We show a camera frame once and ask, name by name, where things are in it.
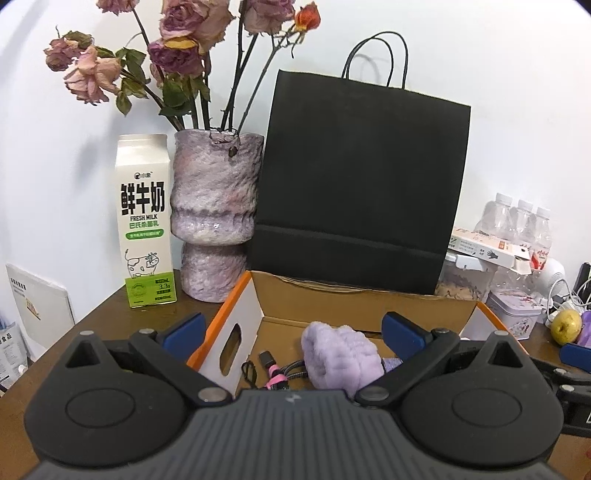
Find purple ceramic vase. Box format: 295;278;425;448
169;128;265;304

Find clear water bottle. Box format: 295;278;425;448
510;199;535;241
475;193;513;237
530;206;554;271

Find printed tin box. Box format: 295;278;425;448
485;289;544;342

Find clear plastic food container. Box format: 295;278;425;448
436;252;498;302

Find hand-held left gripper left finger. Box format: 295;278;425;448
65;312;232;407

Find red cardboard box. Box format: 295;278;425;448
187;270;530;403

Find white green milk carton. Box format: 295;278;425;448
115;133;179;308

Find small white fan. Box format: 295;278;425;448
535;258;571;320

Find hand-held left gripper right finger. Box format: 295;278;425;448
356;311;527;407

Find pink braided strap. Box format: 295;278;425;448
266;359;310;392

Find purple fluffy scrunchie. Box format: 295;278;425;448
300;321;387;398

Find black adapter cable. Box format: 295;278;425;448
240;350;274;389

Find white flat carton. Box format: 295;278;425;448
450;226;532;274

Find black paper bag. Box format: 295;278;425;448
249;32;472;296

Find printed packet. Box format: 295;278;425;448
0;316;27;394

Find yellow-green apple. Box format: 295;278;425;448
550;309;583;346

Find white cables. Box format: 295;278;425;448
549;276;591;316

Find dried rose bouquet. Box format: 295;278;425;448
43;0;322;133

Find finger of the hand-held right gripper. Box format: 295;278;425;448
560;343;591;368
531;359;591;394

